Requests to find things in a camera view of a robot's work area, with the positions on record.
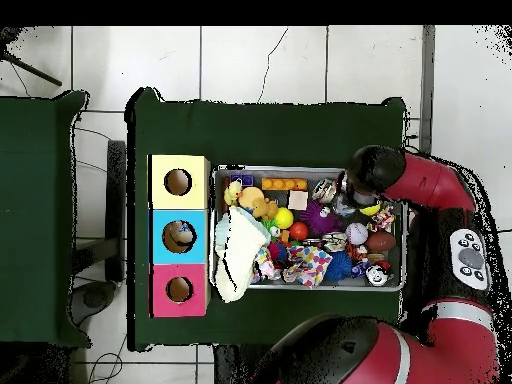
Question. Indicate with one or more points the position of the shallow clear mesh bin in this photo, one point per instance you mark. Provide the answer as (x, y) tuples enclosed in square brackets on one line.
[(218, 180)]

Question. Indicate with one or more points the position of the mint green cloth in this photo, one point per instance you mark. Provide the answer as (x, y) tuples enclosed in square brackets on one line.
[(221, 234)]

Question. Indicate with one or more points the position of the white baseball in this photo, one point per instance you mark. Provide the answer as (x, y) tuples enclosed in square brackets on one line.
[(357, 234)]

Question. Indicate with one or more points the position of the purple googly-eyed monster toy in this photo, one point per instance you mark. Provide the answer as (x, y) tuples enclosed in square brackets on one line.
[(318, 218)]

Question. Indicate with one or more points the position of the brown toy football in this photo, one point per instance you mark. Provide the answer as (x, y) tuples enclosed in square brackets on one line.
[(382, 241)]

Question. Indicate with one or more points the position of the small yellow ball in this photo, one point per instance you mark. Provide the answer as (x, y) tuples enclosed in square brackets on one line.
[(284, 218)]

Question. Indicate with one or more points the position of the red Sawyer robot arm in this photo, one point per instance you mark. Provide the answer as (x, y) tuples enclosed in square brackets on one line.
[(432, 184)]

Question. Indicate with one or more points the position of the upright dark soda can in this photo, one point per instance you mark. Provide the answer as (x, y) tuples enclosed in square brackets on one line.
[(377, 275)]

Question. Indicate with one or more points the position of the wooden cube block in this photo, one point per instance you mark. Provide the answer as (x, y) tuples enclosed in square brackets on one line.
[(298, 200)]

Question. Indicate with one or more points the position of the green cloth side table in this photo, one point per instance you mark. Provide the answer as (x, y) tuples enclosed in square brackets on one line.
[(40, 232)]

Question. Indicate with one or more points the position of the cream knit cloth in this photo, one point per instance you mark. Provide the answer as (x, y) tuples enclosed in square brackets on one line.
[(240, 252)]

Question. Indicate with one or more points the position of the orange toy brick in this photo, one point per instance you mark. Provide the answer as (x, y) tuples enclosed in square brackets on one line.
[(284, 184)]

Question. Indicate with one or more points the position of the small yellow rubber duck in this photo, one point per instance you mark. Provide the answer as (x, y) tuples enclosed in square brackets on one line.
[(232, 193)]

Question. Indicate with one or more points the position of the open-top silver can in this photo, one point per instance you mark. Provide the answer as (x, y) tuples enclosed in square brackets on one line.
[(324, 190)]

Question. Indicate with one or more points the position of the small orange ball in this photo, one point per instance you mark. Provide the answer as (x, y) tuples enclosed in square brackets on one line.
[(299, 230)]

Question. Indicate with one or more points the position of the orange foam duck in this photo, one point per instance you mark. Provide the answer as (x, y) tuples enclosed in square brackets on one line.
[(254, 199)]

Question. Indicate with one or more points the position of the wooden box with three holes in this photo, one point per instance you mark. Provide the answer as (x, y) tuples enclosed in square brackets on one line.
[(178, 218)]

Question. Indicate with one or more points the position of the crushed silver can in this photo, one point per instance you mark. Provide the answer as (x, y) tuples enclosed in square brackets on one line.
[(334, 241)]

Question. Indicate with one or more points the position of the multicolour polka dot cloth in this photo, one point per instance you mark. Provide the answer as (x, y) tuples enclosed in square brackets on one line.
[(308, 266)]

